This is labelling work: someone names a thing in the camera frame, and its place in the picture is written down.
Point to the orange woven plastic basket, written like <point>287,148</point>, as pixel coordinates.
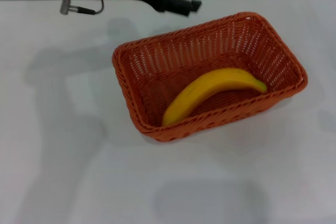
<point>157,77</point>

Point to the yellow banana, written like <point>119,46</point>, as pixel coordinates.
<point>210,85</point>

